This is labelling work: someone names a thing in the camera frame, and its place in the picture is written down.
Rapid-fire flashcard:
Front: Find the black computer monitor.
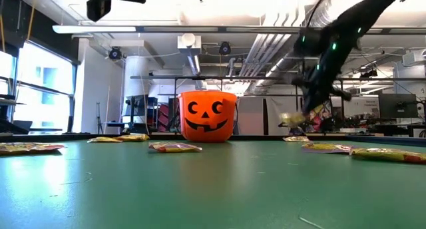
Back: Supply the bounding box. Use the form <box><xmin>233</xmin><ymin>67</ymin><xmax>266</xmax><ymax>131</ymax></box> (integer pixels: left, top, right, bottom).
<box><xmin>378</xmin><ymin>93</ymin><xmax>419</xmax><ymax>119</ymax></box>

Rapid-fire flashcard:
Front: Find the large black framed window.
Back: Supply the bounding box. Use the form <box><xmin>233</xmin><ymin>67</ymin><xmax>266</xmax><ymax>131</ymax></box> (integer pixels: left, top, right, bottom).
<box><xmin>0</xmin><ymin>32</ymin><xmax>81</xmax><ymax>135</ymax></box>

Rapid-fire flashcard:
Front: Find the yellow hanging strap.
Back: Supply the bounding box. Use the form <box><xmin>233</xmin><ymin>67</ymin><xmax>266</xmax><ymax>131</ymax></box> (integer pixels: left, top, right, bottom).
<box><xmin>25</xmin><ymin>0</ymin><xmax>38</xmax><ymax>42</ymax></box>

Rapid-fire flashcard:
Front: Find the orange pumpkin face bucket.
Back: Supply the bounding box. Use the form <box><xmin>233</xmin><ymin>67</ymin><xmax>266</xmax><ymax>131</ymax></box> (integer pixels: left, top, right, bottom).
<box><xmin>178</xmin><ymin>90</ymin><xmax>239</xmax><ymax>142</ymax></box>

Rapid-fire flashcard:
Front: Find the white partition panel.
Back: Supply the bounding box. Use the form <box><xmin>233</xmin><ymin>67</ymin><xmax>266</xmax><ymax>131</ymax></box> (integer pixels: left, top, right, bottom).
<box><xmin>238</xmin><ymin>95</ymin><xmax>304</xmax><ymax>136</ymax></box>

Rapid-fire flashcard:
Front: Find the black pipe rack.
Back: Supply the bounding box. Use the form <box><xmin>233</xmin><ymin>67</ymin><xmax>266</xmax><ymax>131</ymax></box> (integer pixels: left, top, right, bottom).
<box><xmin>129</xmin><ymin>75</ymin><xmax>426</xmax><ymax>136</ymax></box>

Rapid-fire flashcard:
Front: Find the silver ventilation duct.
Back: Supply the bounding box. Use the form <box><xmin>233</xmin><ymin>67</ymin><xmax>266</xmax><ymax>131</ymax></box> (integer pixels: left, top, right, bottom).
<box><xmin>239</xmin><ymin>0</ymin><xmax>367</xmax><ymax>93</ymax></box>

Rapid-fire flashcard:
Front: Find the colourful patchwork wall hanging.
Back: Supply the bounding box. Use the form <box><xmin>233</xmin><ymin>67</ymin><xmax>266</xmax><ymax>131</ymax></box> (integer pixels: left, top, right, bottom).
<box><xmin>304</xmin><ymin>101</ymin><xmax>333</xmax><ymax>133</ymax></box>

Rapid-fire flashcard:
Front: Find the white ceiling unit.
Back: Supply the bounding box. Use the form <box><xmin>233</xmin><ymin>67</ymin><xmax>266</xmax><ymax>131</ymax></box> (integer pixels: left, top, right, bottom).
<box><xmin>176</xmin><ymin>34</ymin><xmax>202</xmax><ymax>55</ymax></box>

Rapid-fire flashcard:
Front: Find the white wall sign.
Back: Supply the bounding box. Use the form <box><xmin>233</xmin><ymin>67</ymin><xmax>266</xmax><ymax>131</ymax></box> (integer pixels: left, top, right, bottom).
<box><xmin>332</xmin><ymin>97</ymin><xmax>380</xmax><ymax>118</ymax></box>

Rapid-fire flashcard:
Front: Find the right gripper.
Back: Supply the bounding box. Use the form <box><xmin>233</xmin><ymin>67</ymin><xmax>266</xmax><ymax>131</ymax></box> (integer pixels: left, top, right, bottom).
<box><xmin>291</xmin><ymin>54</ymin><xmax>353</xmax><ymax>119</ymax></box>

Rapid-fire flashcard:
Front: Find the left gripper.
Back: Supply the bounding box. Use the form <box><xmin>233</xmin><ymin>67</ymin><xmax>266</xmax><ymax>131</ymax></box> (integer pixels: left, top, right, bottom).
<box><xmin>86</xmin><ymin>0</ymin><xmax>147</xmax><ymax>23</ymax></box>

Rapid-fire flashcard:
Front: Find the round black ceiling camera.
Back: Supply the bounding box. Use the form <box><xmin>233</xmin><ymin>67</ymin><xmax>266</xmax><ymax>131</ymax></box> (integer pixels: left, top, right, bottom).
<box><xmin>218</xmin><ymin>41</ymin><xmax>232</xmax><ymax>56</ymax></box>
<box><xmin>108</xmin><ymin>46</ymin><xmax>123</xmax><ymax>61</ymax></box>

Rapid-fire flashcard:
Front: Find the black ceiling spotlight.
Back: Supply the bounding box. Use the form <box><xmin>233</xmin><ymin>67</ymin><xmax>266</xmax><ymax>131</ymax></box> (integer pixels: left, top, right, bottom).
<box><xmin>359</xmin><ymin>68</ymin><xmax>379</xmax><ymax>79</ymax></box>

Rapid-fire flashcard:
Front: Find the green table mat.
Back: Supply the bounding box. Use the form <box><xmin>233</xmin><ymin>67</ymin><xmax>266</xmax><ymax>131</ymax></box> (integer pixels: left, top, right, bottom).
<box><xmin>0</xmin><ymin>137</ymin><xmax>426</xmax><ymax>229</ymax></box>

